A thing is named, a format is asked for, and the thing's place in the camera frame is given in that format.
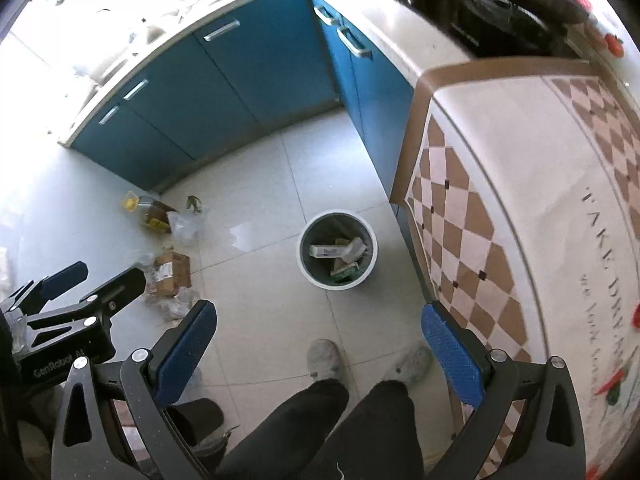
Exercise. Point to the person's leg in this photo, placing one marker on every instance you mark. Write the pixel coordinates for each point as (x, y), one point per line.
(382, 430)
(290, 430)

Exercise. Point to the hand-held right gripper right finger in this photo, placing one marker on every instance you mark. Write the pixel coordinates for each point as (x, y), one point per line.
(450, 360)

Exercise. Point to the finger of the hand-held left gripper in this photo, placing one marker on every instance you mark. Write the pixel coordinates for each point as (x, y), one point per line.
(64, 277)
(122, 285)

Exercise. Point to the clear plastic bag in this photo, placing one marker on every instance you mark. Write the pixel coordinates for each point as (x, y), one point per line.
(185, 225)

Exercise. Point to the person's left leg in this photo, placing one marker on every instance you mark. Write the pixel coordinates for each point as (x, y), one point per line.
(290, 430)

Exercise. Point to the dark object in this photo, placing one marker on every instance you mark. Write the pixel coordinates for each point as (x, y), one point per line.
(197, 420)

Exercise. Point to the white carton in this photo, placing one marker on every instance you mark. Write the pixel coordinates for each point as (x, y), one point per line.
(327, 251)

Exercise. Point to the brown cardboard box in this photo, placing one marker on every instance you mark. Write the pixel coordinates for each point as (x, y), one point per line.
(172, 272)

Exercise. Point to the green vegetable scrap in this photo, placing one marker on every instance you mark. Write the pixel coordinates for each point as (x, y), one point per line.
(195, 203)

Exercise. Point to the grey right slipper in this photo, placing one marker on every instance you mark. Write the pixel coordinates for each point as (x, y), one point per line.
(407, 365)

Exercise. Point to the blue cabinet door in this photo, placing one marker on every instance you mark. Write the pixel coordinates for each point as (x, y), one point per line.
(382, 110)
(335, 60)
(135, 145)
(270, 50)
(195, 95)

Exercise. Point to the grey left slipper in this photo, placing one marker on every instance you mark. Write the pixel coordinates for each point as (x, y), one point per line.
(325, 357)

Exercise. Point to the checkered tablecloth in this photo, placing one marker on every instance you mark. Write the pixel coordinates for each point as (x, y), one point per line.
(500, 185)

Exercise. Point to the person's right leg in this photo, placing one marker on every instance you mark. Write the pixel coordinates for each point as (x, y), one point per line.
(382, 430)

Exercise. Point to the grey round trash bin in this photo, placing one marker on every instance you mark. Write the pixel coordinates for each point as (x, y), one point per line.
(320, 225)

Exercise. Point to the yellow-capped plastic bottle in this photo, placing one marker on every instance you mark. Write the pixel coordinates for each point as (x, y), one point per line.
(150, 210)

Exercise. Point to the black gas stove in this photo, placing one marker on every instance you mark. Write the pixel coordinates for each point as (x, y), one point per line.
(480, 25)

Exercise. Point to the grey slipper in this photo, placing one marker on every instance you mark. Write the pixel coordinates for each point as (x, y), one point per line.
(407, 365)
(325, 357)

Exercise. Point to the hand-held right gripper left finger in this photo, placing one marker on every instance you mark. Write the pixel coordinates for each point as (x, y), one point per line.
(186, 355)

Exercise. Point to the white paper box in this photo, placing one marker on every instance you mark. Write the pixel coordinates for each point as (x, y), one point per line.
(356, 248)

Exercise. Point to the green printed box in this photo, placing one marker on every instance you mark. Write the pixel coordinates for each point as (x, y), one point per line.
(345, 272)

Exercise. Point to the crumpled clear plastic wrap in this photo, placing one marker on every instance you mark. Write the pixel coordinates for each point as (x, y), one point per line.
(172, 305)

